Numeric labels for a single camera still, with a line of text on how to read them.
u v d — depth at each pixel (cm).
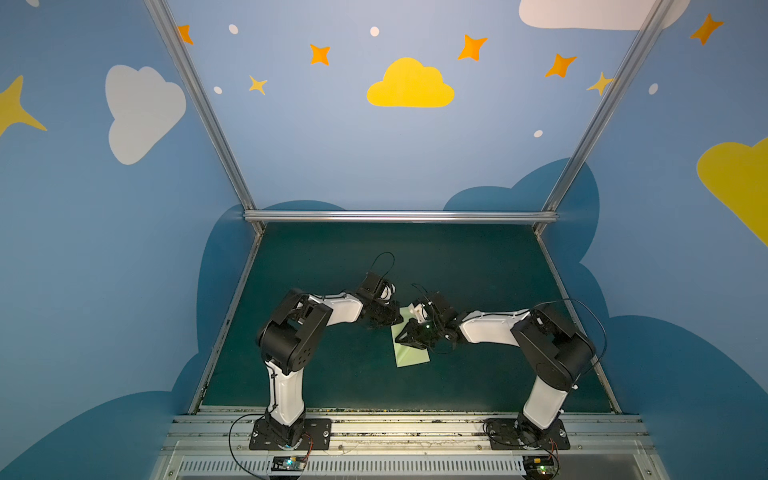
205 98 84
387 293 88
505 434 75
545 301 52
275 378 55
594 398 85
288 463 72
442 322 74
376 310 84
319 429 76
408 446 74
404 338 88
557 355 48
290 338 51
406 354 88
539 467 71
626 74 79
